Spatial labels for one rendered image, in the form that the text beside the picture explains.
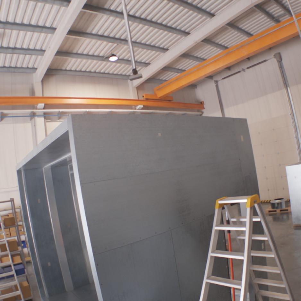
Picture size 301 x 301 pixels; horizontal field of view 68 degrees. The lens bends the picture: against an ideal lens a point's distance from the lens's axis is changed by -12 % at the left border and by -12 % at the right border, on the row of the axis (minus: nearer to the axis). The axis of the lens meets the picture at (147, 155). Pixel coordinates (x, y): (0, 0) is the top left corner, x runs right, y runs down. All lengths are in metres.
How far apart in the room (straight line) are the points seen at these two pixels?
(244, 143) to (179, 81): 9.19
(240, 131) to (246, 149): 0.26
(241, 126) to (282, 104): 10.12
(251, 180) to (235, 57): 7.63
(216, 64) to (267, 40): 2.52
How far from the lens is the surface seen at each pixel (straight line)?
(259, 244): 3.82
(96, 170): 2.01
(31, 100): 10.66
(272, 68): 14.12
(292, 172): 8.85
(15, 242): 6.37
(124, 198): 2.11
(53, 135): 2.49
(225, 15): 9.92
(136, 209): 2.18
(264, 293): 3.21
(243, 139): 3.57
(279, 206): 11.66
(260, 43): 10.21
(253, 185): 3.66
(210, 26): 10.22
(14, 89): 11.21
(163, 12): 9.45
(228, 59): 10.82
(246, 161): 3.55
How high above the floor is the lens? 2.65
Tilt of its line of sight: 4 degrees up
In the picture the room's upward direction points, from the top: 9 degrees counter-clockwise
